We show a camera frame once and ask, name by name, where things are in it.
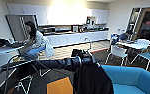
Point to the white clothes hanger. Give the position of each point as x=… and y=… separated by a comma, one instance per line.
x=89, y=41

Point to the black garment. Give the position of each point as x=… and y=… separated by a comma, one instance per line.
x=91, y=81

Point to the white kitchen counter cabinets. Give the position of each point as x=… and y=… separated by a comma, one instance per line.
x=71, y=39

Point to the black coffee machine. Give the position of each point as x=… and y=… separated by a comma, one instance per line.
x=90, y=20

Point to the seated person at white table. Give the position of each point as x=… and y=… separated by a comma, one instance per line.
x=123, y=36

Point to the white rectangular table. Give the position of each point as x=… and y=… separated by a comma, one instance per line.
x=134, y=44

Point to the blue sofa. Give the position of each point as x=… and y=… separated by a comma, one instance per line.
x=134, y=78

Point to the black microwave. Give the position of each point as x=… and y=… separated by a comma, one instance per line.
x=49, y=30

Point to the seated person at laptop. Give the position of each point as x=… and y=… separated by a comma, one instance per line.
x=36, y=41

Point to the grey refrigerator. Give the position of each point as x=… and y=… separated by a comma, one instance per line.
x=16, y=26

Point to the white round table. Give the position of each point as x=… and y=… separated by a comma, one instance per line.
x=4, y=53

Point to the black laptop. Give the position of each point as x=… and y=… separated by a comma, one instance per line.
x=4, y=42

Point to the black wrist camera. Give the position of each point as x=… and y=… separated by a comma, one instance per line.
x=77, y=53

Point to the white wall cabinets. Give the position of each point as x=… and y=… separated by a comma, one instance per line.
x=101, y=16
x=27, y=11

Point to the dark wooden door frame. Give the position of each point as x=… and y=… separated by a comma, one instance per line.
x=137, y=20

